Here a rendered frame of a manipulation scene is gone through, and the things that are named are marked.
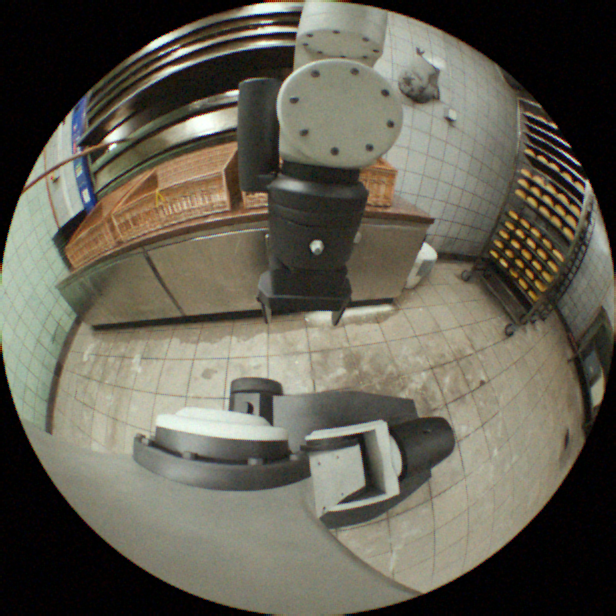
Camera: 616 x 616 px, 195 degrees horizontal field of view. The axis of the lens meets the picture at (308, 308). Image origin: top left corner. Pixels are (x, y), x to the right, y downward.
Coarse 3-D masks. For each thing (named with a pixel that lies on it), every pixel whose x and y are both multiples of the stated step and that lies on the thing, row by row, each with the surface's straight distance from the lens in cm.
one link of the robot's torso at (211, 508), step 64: (64, 448) 10; (192, 448) 12; (256, 448) 12; (128, 512) 6; (192, 512) 7; (256, 512) 8; (192, 576) 4; (256, 576) 4; (320, 576) 4; (384, 576) 4
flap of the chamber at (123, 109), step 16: (240, 48) 120; (256, 48) 118; (272, 48) 119; (288, 48) 120; (192, 64) 125; (208, 64) 127; (224, 64) 129; (240, 64) 130; (256, 64) 132; (160, 80) 133; (176, 80) 136; (192, 80) 140; (128, 96) 144; (144, 96) 146; (112, 112) 153; (128, 112) 160; (96, 128) 166; (80, 144) 180
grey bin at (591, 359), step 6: (588, 348) 370; (594, 348) 337; (588, 354) 338; (594, 354) 333; (588, 360) 335; (594, 360) 336; (588, 366) 338; (594, 366) 337; (588, 372) 340; (594, 372) 340
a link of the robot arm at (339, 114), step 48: (240, 96) 17; (288, 96) 11; (336, 96) 11; (384, 96) 12; (240, 144) 16; (288, 144) 13; (336, 144) 11; (384, 144) 11; (288, 192) 14; (336, 192) 13
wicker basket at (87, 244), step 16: (144, 176) 131; (112, 192) 163; (128, 192) 118; (96, 208) 170; (112, 208) 108; (96, 224) 109; (112, 224) 106; (80, 240) 128; (96, 240) 115; (112, 240) 105; (80, 256) 136
